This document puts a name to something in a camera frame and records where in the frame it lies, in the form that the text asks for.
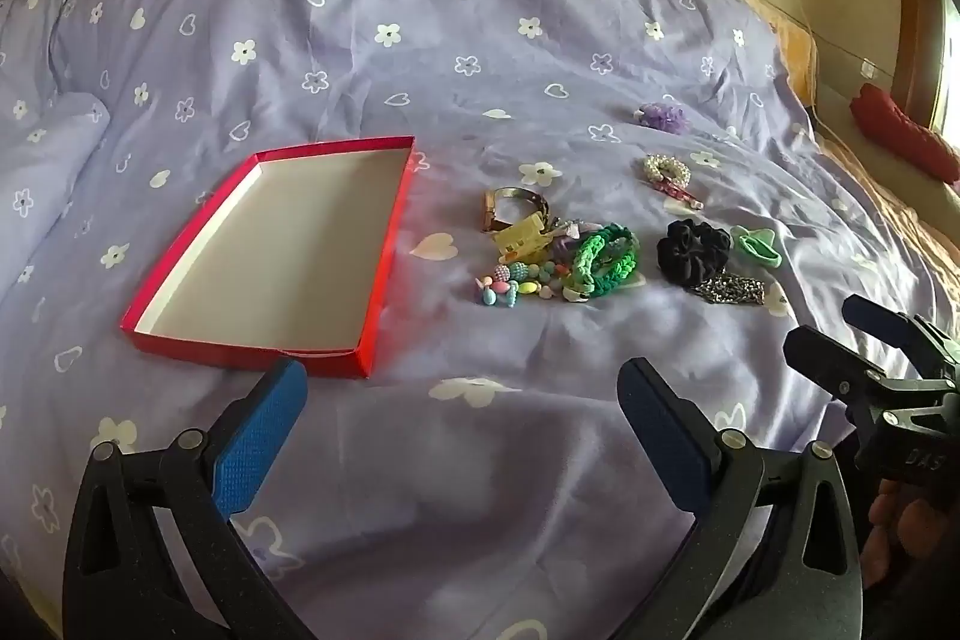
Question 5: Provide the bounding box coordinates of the purple floral bed sheet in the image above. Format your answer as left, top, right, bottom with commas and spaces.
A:
0, 0, 938, 640

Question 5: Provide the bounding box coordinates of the red cloth roll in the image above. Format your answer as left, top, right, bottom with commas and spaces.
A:
850, 83, 960, 185

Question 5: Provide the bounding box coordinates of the white pearl bracelet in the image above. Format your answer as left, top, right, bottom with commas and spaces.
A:
643, 154, 691, 184

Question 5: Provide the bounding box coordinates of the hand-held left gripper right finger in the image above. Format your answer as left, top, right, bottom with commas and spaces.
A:
611, 356, 865, 640

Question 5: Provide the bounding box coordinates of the black scrunchie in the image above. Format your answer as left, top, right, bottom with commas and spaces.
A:
657, 218, 732, 289

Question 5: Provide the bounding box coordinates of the person's right hand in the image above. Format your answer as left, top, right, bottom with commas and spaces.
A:
861, 479, 960, 590

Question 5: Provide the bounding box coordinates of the pink hair clip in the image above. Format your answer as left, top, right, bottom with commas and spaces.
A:
651, 175, 704, 210

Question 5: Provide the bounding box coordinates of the purple scrunchie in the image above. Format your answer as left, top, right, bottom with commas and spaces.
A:
634, 101, 687, 133

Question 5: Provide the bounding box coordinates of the red shallow cardboard box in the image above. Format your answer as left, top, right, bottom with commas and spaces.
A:
120, 135, 416, 380

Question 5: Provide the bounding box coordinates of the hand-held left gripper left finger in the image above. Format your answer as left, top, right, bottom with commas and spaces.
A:
62, 356, 320, 640

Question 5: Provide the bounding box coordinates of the small purple hair clip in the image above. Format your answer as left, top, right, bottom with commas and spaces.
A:
551, 224, 593, 259

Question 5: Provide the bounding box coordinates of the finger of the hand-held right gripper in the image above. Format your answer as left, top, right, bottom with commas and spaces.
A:
783, 325, 902, 417
841, 293, 960, 380

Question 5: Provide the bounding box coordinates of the green braided bracelet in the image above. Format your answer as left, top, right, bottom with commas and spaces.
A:
566, 224, 640, 300

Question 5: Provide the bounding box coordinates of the colourful bead bracelet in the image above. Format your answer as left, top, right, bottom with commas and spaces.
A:
472, 261, 571, 309

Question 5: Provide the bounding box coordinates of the mint green hair tie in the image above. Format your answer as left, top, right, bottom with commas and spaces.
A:
730, 225, 783, 268

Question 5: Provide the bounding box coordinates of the silver metal chain bracelet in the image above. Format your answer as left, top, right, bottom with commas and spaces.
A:
688, 275, 767, 305

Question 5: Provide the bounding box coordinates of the gold brown wrist watch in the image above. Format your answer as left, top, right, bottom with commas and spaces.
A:
481, 186, 550, 234

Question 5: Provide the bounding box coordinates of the yellow hair claw clip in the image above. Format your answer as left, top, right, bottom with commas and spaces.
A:
493, 215, 547, 262

